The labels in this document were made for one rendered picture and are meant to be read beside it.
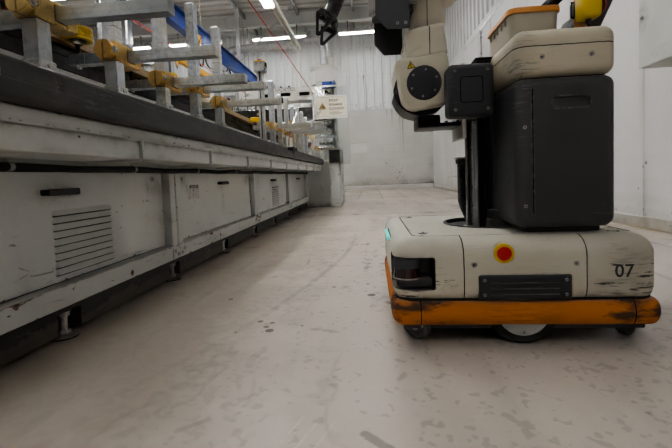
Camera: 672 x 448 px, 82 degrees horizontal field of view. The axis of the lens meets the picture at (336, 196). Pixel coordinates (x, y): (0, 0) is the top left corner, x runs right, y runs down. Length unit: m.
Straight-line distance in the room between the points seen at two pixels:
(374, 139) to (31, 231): 11.04
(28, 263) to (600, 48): 1.60
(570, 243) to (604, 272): 0.11
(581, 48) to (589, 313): 0.67
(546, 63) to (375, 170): 10.85
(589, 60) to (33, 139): 1.31
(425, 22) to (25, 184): 1.24
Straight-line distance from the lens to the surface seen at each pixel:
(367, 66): 12.36
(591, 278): 1.17
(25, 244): 1.33
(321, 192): 5.74
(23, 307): 1.30
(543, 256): 1.11
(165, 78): 1.45
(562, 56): 1.19
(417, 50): 1.27
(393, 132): 11.97
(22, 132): 1.02
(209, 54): 1.19
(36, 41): 1.06
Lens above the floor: 0.45
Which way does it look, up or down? 3 degrees down
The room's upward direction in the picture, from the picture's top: 2 degrees counter-clockwise
